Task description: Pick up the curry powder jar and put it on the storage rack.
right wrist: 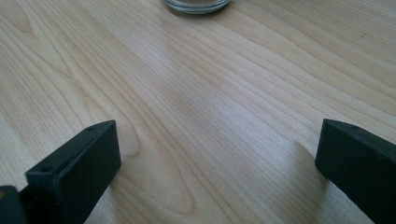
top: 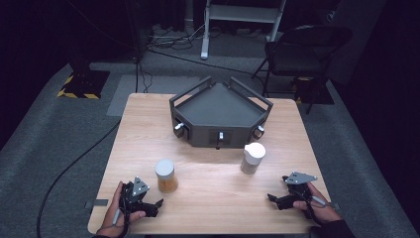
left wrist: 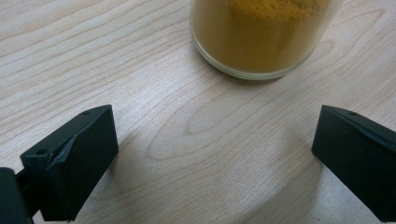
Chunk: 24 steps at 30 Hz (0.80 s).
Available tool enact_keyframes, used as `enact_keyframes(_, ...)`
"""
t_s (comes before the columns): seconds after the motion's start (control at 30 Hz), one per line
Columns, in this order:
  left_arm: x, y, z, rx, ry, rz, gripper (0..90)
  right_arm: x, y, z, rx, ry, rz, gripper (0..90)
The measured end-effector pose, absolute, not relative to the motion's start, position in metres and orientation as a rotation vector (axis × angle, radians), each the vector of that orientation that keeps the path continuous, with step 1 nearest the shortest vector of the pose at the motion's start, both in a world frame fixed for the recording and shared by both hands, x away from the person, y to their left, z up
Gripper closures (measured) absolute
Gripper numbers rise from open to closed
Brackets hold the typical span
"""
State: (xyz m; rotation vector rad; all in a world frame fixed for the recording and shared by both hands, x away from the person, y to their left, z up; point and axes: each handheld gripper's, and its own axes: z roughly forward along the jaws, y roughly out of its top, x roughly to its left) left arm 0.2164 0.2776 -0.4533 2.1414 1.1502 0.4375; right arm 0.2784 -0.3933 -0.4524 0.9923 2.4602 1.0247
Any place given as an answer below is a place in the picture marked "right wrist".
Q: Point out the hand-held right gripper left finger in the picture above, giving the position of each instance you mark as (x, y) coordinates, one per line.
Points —
(77, 174)

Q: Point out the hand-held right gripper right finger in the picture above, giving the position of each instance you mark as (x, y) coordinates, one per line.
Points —
(358, 161)

